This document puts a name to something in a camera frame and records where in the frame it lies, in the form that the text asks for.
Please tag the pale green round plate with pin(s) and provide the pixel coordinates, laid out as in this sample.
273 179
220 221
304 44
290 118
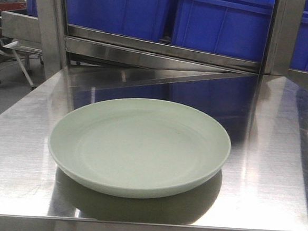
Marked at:
139 148

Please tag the stainless steel side table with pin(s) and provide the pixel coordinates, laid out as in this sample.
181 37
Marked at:
24 30

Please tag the white wheeled cart frame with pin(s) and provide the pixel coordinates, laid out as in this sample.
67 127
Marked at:
23 59

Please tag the blue plastic bin left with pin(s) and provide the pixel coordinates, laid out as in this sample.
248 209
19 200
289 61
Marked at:
144 19

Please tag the red shelf beam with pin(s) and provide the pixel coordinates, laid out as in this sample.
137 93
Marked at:
10 6

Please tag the stainless steel shelf rack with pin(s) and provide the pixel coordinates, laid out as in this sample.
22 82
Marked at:
60 41

